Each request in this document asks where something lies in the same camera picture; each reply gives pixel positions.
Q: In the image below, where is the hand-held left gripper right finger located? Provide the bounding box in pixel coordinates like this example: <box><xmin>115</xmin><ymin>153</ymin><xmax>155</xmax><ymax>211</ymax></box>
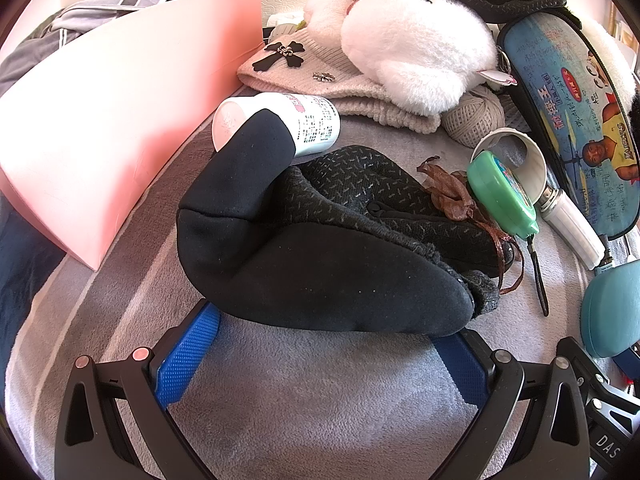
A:
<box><xmin>434</xmin><ymin>329</ymin><xmax>595</xmax><ymax>480</ymax></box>

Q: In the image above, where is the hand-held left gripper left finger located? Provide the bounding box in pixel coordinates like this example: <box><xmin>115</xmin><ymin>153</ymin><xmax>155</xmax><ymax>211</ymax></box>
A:
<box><xmin>54</xmin><ymin>299</ymin><xmax>222</xmax><ymax>480</ymax></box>

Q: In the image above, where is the pink container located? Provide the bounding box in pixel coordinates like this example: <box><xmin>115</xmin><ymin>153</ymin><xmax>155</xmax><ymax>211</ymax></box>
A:
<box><xmin>0</xmin><ymin>0</ymin><xmax>263</xmax><ymax>272</ymax></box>

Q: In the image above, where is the large white plush toy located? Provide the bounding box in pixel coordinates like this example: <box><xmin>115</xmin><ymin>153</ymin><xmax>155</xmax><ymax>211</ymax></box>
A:
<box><xmin>341</xmin><ymin>0</ymin><xmax>502</xmax><ymax>116</ymax></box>

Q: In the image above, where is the teal oval case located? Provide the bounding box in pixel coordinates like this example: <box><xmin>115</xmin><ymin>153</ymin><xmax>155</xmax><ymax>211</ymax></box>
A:
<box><xmin>580</xmin><ymin>259</ymin><xmax>640</xmax><ymax>359</ymax></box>

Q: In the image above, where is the grey striped blanket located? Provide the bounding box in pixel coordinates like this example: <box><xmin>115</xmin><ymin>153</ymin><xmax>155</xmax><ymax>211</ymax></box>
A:
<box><xmin>0</xmin><ymin>87</ymin><xmax>640</xmax><ymax>480</ymax></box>

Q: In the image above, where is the green round case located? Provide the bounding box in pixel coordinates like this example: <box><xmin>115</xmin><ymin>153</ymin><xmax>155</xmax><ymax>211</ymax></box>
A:
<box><xmin>466</xmin><ymin>152</ymin><xmax>551</xmax><ymax>317</ymax></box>

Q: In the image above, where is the small white spray bottle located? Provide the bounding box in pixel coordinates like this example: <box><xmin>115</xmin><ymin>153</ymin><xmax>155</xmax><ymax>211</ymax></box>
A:
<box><xmin>537</xmin><ymin>186</ymin><xmax>608</xmax><ymax>275</ymax></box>

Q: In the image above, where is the brown ribbon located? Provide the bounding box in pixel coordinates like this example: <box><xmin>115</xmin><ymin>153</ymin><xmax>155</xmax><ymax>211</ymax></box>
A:
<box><xmin>416</xmin><ymin>156</ymin><xmax>525</xmax><ymax>295</ymax></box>

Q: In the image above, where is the white round cup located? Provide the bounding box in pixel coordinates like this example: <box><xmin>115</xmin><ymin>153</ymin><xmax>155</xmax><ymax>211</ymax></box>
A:
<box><xmin>470</xmin><ymin>130</ymin><xmax>549</xmax><ymax>206</ymax></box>

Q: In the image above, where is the ball of twine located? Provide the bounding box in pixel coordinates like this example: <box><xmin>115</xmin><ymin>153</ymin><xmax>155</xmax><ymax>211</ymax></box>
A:
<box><xmin>442</xmin><ymin>85</ymin><xmax>507</xmax><ymax>147</ymax></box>

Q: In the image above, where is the white plastic bottle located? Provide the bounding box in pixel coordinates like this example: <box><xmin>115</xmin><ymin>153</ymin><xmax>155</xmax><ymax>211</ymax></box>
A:
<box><xmin>212</xmin><ymin>92</ymin><xmax>342</xmax><ymax>159</ymax></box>

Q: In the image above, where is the printed pencil case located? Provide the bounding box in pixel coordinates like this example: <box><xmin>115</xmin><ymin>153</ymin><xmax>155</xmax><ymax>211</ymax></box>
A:
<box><xmin>499</xmin><ymin>19</ymin><xmax>640</xmax><ymax>257</ymax></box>

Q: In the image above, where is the beige knit hat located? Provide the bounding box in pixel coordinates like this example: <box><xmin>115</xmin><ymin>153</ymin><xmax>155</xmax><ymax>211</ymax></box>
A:
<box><xmin>237</xmin><ymin>25</ymin><xmax>442</xmax><ymax>134</ymax></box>

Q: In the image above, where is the grey striped clothing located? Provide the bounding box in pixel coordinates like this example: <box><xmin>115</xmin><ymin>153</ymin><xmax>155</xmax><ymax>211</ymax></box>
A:
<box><xmin>0</xmin><ymin>0</ymin><xmax>178</xmax><ymax>98</ymax></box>

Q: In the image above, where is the small white plush toy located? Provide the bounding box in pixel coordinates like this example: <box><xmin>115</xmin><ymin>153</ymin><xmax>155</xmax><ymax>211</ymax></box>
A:
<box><xmin>303</xmin><ymin>0</ymin><xmax>362</xmax><ymax>43</ymax></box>

